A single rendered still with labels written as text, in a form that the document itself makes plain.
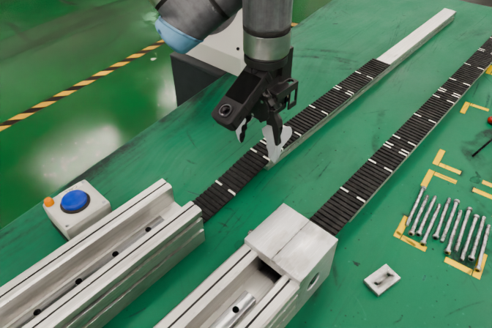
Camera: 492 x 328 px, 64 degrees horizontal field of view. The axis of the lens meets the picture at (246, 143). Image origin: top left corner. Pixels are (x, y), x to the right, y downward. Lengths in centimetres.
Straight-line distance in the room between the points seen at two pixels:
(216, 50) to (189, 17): 42
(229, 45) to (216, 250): 58
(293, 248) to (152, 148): 42
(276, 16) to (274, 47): 5
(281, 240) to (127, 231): 24
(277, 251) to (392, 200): 30
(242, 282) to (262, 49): 34
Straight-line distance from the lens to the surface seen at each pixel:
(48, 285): 64
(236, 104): 63
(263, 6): 59
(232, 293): 59
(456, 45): 139
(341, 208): 71
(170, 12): 69
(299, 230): 59
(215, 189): 75
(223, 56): 108
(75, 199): 71
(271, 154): 73
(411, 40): 128
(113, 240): 66
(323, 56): 119
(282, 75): 69
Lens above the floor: 135
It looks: 42 degrees down
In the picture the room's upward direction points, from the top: straight up
